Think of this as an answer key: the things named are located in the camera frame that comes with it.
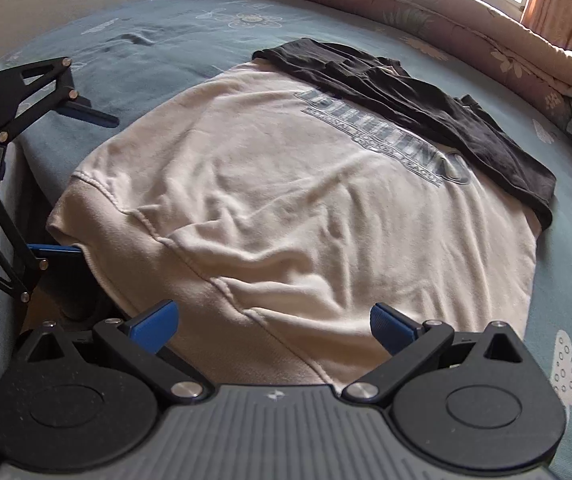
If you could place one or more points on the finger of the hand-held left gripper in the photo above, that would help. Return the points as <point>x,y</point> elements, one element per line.
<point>58,251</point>
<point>95,115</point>

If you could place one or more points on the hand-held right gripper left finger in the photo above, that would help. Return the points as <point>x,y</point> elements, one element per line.
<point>158,325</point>

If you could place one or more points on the pink floral folded quilt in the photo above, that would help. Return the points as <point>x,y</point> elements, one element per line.
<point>416,5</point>

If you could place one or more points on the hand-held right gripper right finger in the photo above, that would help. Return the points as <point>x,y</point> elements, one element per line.
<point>391,327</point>

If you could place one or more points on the beige sweatshirt with black sleeves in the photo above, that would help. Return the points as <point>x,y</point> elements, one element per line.
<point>291,220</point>

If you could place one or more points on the blue floral bed sheet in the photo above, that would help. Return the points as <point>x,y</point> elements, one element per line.
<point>140,50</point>

